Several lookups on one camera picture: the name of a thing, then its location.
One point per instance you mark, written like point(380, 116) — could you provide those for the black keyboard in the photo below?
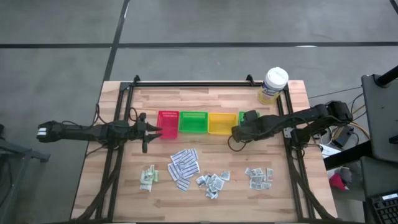
point(387, 211)

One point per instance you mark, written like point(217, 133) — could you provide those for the black power brick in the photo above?
point(339, 138)

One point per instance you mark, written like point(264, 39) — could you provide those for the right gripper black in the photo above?
point(248, 129)

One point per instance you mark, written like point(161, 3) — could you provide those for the white paper sheet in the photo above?
point(329, 152)

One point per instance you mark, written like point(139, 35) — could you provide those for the small green-white packet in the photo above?
point(151, 169)
point(154, 176)
point(145, 187)
point(145, 177)

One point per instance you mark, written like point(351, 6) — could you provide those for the blue striped bandage wrapper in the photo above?
point(173, 171)
point(178, 157)
point(191, 155)
point(183, 184)
point(190, 169)

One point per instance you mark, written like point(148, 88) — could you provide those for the grey cloth object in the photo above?
point(346, 175)

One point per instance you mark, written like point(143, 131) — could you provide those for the red plastic basket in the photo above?
point(168, 124)

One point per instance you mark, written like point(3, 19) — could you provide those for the black slanted bar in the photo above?
point(345, 158)

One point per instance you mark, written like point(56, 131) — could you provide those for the yellow plastic basket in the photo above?
point(220, 124)

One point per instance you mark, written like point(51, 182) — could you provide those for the Lysol wipes canister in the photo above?
point(275, 79)

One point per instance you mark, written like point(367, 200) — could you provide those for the green plastic basket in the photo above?
point(193, 123)
point(241, 116)

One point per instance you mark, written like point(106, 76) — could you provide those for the red cloth object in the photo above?
point(336, 183)

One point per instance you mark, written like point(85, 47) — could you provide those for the dark desk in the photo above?
point(373, 177)

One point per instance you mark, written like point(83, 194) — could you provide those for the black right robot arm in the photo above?
point(304, 119)

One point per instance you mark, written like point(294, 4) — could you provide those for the black pole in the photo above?
point(388, 76)

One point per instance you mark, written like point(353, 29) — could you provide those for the grey-white pad packet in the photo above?
point(270, 174)
point(255, 186)
point(257, 171)
point(265, 185)
point(256, 180)
point(248, 172)

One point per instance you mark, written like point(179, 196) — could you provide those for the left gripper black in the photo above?
point(143, 130)

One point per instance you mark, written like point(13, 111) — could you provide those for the crumpled small white packet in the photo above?
point(200, 180)

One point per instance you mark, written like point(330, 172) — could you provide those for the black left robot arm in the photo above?
point(84, 132)

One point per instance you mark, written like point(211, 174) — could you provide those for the white Drug Facts packet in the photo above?
point(212, 195)

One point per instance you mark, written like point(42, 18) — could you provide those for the grey metal stand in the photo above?
point(28, 153)

